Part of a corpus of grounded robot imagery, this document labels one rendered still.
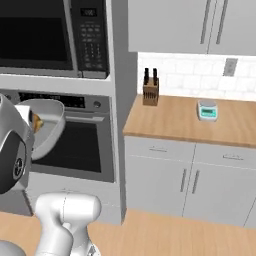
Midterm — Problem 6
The grey tall appliance cabinet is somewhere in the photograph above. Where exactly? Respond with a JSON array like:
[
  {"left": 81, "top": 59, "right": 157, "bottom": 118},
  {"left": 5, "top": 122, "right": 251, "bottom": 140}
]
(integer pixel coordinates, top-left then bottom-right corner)
[{"left": 0, "top": 0, "right": 139, "bottom": 226}]

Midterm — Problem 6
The short grey drawer handle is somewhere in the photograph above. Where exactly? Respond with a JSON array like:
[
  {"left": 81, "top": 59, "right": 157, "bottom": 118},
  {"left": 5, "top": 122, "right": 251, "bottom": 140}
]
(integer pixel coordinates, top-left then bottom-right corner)
[
  {"left": 148, "top": 146, "right": 168, "bottom": 154},
  {"left": 222, "top": 153, "right": 245, "bottom": 162}
]

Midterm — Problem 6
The grey upper cupboard door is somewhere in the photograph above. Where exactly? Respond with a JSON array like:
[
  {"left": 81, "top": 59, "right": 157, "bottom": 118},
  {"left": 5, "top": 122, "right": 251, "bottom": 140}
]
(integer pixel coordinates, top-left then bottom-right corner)
[
  {"left": 127, "top": 0, "right": 213, "bottom": 55},
  {"left": 207, "top": 0, "right": 256, "bottom": 57}
]

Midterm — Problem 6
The grey cupboard door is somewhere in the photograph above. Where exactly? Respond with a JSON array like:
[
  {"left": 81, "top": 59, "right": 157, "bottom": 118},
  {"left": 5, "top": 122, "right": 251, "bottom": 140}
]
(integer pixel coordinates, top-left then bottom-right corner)
[
  {"left": 207, "top": 0, "right": 256, "bottom": 57},
  {"left": 124, "top": 155, "right": 194, "bottom": 218},
  {"left": 127, "top": 0, "right": 213, "bottom": 55},
  {"left": 182, "top": 161, "right": 256, "bottom": 228},
  {"left": 243, "top": 198, "right": 256, "bottom": 231}
]

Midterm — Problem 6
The long grey cupboard handle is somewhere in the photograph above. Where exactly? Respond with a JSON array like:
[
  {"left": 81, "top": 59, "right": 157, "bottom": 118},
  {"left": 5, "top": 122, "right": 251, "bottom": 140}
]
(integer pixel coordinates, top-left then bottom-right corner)
[
  {"left": 199, "top": 0, "right": 212, "bottom": 45},
  {"left": 215, "top": 0, "right": 229, "bottom": 46}
]

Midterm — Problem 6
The wooden knife block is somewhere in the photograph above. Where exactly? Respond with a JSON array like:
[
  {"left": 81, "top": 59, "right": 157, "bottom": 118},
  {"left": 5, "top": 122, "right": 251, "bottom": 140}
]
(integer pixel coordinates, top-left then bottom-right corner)
[{"left": 142, "top": 77, "right": 161, "bottom": 107}]

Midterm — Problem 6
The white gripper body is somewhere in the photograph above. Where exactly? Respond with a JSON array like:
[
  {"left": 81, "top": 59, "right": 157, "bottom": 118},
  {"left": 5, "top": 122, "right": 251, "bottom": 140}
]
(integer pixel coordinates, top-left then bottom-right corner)
[{"left": 15, "top": 104, "right": 34, "bottom": 128}]

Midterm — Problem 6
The white food container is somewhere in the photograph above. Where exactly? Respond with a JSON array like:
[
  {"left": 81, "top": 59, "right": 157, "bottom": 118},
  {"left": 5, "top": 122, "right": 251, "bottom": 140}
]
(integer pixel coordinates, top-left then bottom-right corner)
[{"left": 15, "top": 98, "right": 67, "bottom": 162}]

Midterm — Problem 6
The grey lower cupboard handle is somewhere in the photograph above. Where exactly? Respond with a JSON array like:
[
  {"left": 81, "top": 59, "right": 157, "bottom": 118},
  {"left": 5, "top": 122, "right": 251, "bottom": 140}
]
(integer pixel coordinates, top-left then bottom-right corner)
[
  {"left": 179, "top": 168, "right": 188, "bottom": 193},
  {"left": 191, "top": 169, "right": 201, "bottom": 195}
]

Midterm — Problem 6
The grey wall socket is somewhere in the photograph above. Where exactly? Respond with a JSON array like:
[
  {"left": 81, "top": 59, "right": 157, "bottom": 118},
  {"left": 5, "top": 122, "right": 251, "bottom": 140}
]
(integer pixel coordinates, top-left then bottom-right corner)
[{"left": 222, "top": 57, "right": 239, "bottom": 78}]

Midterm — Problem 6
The steel built-in oven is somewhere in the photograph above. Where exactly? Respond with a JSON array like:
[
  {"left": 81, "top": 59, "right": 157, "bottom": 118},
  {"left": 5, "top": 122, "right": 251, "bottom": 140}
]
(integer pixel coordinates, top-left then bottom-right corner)
[{"left": 0, "top": 88, "right": 116, "bottom": 184}]

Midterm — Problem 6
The steel oven door handle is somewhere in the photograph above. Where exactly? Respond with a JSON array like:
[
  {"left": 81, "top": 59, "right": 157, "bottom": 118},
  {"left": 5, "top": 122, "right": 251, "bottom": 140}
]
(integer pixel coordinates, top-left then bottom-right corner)
[{"left": 63, "top": 114, "right": 106, "bottom": 123}]

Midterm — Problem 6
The green and white kitchen scale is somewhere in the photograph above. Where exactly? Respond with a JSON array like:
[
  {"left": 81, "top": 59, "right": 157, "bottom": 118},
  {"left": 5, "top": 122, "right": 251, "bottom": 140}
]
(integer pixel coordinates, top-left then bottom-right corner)
[{"left": 197, "top": 99, "right": 219, "bottom": 122}]

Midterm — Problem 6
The brown chicken drumstick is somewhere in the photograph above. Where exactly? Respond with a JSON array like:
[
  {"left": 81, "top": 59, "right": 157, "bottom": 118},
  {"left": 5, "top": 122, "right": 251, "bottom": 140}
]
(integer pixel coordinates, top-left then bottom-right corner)
[{"left": 31, "top": 113, "right": 45, "bottom": 135}]

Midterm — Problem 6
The black and steel microwave oven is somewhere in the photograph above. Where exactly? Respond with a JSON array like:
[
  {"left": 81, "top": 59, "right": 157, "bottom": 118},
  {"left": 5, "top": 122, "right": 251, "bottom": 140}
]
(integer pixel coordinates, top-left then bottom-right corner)
[{"left": 0, "top": 0, "right": 111, "bottom": 80}]

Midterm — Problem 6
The grey lower cupboard door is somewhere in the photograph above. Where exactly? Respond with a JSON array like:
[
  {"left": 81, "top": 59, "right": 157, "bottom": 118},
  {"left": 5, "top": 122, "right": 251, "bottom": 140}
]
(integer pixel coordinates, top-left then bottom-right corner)
[
  {"left": 182, "top": 161, "right": 256, "bottom": 228},
  {"left": 243, "top": 198, "right": 256, "bottom": 231},
  {"left": 124, "top": 155, "right": 194, "bottom": 218}
]

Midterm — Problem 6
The grey drawer front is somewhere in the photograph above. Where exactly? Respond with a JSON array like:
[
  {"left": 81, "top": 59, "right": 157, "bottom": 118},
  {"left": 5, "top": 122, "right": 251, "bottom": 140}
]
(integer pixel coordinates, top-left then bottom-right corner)
[
  {"left": 192, "top": 142, "right": 256, "bottom": 172},
  {"left": 124, "top": 135, "right": 197, "bottom": 164}
]

